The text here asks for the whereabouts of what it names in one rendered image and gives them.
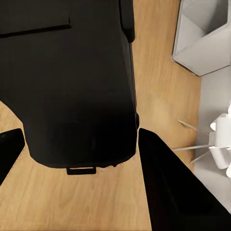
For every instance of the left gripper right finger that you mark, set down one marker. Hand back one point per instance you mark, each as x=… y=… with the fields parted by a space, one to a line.
x=177 y=200

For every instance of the bookcase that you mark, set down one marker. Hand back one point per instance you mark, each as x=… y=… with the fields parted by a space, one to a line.
x=203 y=37

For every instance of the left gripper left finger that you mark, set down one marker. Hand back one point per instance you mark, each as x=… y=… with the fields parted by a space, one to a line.
x=11 y=144

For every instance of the digital camera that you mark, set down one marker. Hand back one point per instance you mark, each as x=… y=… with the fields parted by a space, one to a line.
x=66 y=71

